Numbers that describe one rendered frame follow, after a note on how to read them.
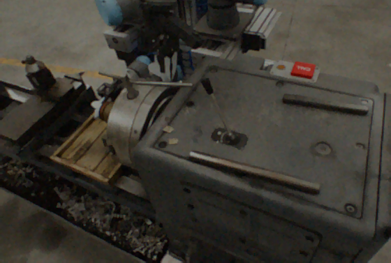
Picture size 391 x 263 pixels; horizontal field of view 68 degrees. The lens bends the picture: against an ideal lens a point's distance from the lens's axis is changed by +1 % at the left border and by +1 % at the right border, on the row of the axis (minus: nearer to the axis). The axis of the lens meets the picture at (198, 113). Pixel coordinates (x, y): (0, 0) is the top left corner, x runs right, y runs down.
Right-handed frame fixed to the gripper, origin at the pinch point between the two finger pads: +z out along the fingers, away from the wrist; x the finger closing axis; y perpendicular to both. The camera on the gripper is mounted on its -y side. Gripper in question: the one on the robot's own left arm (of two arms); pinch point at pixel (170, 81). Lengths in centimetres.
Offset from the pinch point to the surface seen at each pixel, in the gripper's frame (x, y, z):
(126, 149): 7.4, 10.9, 22.0
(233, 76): -16.3, -12.6, 1.4
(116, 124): 5.7, 15.5, 15.3
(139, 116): 3.2, 8.4, 11.6
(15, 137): 6, 70, 38
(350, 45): -277, -52, 50
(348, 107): -11.2, -44.4, 1.2
